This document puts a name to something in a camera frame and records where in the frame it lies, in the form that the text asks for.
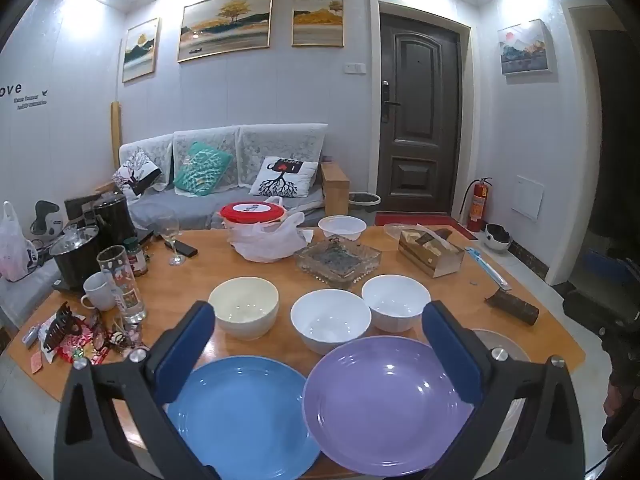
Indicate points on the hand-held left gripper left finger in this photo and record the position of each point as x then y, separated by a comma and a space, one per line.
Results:
186, 355

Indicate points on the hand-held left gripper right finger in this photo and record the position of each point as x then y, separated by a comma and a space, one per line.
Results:
450, 355

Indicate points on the white ceramic bowl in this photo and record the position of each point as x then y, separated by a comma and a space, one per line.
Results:
330, 322
395, 305

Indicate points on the grey plate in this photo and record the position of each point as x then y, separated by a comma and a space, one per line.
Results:
506, 340

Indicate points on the cream ceramic bowl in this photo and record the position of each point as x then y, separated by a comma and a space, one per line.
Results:
243, 310

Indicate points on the dark brown cylinder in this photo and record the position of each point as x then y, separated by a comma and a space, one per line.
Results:
512, 307

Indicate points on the blue plate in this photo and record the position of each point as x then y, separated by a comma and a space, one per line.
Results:
245, 415

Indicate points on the purple plate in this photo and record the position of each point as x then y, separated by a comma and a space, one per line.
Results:
385, 410

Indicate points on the pile of snack packets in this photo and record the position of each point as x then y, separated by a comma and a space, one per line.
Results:
95, 342

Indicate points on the tall printed glass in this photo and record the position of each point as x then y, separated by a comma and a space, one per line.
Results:
120, 280

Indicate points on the white mug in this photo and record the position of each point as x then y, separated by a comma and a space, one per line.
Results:
99, 292

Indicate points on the green-capped spice jar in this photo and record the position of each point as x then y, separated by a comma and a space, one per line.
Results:
136, 260

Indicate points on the black phone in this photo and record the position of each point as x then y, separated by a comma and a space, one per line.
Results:
182, 247

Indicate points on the white helmet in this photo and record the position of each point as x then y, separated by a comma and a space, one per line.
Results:
496, 239

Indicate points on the wine glass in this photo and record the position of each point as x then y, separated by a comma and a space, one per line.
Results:
169, 227

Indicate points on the black hair clip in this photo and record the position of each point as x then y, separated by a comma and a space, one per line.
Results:
60, 327

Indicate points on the clear plastic lid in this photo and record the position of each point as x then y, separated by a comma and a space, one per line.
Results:
395, 230

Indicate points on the red door mat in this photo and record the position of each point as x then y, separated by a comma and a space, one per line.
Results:
425, 220

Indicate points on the white plastic bag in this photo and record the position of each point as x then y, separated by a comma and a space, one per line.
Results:
265, 242

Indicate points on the glass ashtray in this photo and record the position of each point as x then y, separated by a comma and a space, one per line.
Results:
337, 262

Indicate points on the black steel pot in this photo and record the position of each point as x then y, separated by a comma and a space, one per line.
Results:
75, 260

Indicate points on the red fire extinguisher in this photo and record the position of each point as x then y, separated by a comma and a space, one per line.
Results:
479, 205

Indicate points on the black kettle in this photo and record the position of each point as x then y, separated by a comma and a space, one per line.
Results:
112, 220

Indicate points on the red-lidded container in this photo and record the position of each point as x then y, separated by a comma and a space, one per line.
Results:
252, 211

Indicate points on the white disposable bowl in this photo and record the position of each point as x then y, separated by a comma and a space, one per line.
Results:
342, 227

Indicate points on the grey waste bin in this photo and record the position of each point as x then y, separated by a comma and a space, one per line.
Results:
364, 205

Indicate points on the teal leaf-print pillow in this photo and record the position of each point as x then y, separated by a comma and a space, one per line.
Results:
202, 170

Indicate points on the white branch-print pillow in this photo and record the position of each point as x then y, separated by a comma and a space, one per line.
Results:
135, 172

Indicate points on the white small appliance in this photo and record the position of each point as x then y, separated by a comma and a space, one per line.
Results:
47, 220

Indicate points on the white shopping bag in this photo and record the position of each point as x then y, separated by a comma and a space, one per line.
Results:
15, 250

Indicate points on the white black-tree pillow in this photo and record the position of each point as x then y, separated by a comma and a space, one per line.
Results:
282, 177

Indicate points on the wooden side table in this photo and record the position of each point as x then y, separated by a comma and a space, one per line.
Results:
335, 185

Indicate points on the wooden pole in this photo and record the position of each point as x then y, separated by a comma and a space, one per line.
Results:
116, 135

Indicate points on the grey sofa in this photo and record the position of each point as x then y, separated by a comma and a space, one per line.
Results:
280, 142

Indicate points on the dark brown door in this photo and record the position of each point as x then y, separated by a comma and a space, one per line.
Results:
417, 110

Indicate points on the white-framed mountain painting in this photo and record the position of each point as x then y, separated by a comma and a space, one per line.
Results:
522, 47

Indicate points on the small mountain painting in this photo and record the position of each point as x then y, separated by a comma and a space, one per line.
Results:
140, 50

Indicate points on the wide golden tree painting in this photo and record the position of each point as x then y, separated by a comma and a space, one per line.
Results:
225, 27

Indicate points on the narrow golden tree painting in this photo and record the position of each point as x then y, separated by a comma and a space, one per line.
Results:
317, 17

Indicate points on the white wall panel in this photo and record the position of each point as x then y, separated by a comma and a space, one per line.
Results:
529, 197

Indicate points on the white light switch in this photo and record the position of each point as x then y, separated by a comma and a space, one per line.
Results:
354, 68

